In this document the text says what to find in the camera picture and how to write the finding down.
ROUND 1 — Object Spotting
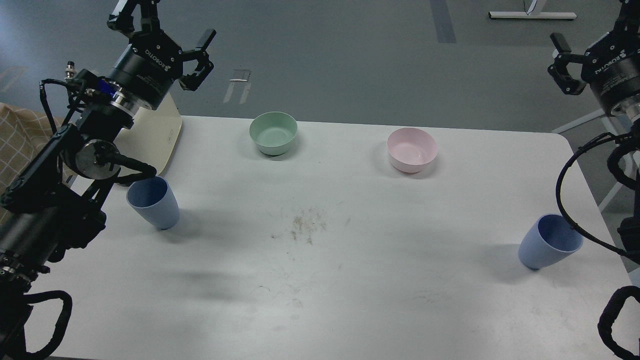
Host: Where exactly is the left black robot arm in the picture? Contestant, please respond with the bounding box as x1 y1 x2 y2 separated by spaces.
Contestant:
0 0 217 360

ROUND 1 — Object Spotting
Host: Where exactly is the green bowl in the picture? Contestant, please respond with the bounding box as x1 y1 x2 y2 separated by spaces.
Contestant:
249 111 298 157

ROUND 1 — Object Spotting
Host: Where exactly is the white desk foot bar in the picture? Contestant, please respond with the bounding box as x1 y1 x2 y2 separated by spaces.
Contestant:
487 0 578 21

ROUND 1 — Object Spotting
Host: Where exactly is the blue cup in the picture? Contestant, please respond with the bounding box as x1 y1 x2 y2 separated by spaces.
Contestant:
126 176 180 230
518 213 585 271

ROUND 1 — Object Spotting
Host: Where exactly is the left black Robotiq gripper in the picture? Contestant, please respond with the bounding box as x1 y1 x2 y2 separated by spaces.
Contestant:
107 0 217 110

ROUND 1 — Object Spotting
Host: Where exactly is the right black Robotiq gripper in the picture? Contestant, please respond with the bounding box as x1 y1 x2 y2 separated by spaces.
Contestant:
547 26 640 117

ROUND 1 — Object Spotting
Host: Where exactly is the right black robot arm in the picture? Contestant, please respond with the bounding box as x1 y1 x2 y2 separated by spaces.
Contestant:
547 20 639 264

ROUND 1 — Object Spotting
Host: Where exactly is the cream toaster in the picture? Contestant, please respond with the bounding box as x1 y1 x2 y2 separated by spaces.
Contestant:
114 93 183 174

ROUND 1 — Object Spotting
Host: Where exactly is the pink bowl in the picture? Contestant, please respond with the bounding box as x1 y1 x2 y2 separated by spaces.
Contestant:
386 127 439 174

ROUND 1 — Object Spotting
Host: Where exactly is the beige checkered cloth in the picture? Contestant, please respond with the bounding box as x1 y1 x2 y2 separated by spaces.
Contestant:
0 103 53 194

